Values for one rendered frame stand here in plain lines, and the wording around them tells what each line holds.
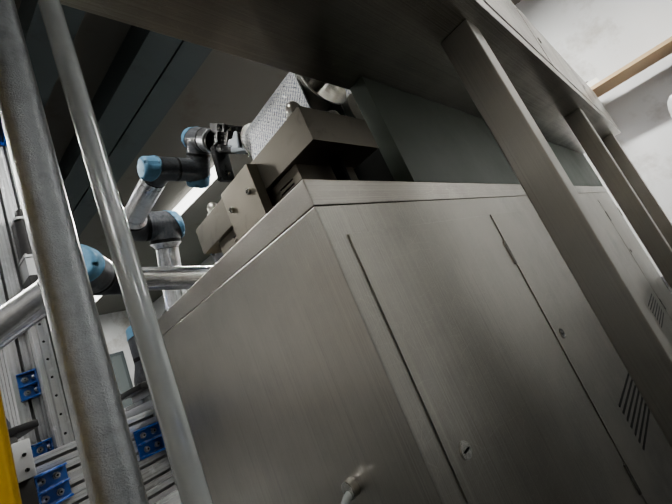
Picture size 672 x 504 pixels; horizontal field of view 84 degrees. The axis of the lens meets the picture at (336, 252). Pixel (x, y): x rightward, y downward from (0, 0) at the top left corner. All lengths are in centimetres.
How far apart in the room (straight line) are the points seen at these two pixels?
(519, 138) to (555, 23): 396
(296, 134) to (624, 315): 58
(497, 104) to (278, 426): 67
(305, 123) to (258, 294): 27
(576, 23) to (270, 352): 438
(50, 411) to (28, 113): 137
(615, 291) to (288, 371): 52
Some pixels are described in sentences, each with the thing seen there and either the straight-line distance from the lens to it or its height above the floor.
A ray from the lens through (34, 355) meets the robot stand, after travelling 159.
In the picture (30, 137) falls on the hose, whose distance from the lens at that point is 22.
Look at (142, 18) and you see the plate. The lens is 58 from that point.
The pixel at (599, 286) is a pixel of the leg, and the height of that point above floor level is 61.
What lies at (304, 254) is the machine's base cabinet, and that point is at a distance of 49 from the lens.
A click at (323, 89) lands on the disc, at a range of 91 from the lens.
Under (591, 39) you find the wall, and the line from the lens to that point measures 458.
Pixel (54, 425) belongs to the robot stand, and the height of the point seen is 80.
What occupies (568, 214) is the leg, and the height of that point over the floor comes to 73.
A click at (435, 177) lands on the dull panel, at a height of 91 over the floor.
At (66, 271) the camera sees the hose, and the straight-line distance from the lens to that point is 19.
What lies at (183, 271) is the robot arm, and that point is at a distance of 126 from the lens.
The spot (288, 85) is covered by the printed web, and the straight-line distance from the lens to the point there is 93.
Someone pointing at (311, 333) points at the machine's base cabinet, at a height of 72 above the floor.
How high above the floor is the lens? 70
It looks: 12 degrees up
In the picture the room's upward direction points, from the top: 23 degrees counter-clockwise
